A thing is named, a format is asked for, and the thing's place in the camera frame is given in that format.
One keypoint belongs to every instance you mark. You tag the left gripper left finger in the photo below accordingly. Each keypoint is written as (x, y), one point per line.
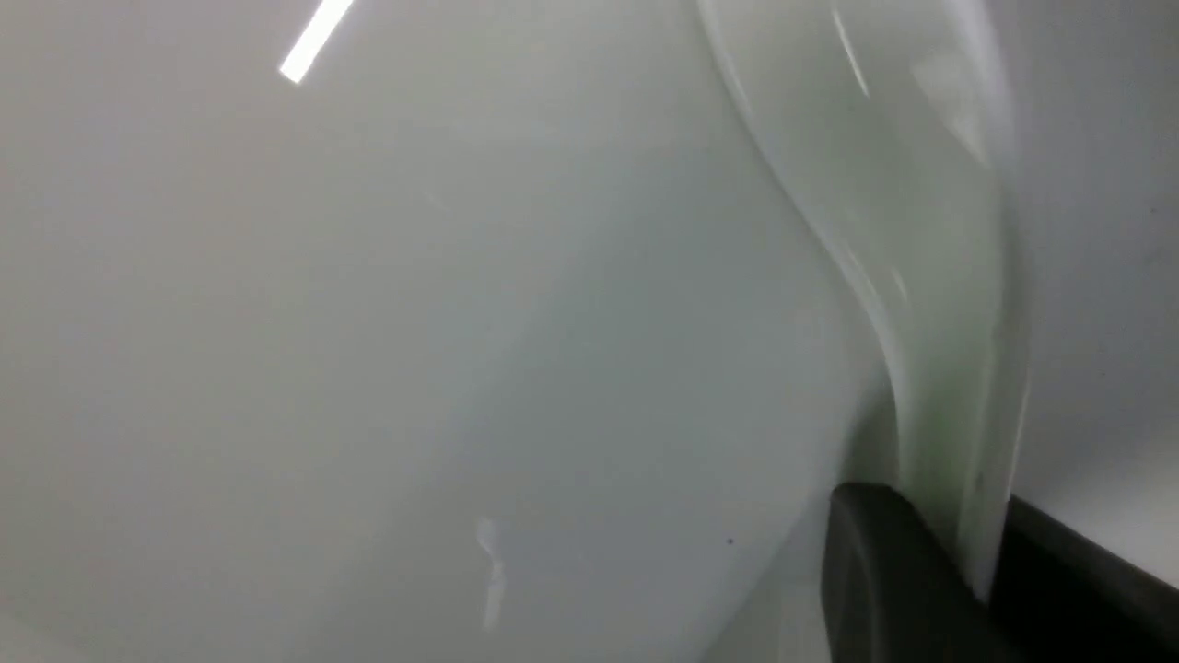
(889, 591)

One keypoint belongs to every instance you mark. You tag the large white square plate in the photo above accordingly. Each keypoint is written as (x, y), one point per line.
(483, 331)

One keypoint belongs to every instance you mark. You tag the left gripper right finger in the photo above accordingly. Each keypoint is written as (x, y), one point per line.
(1063, 598)

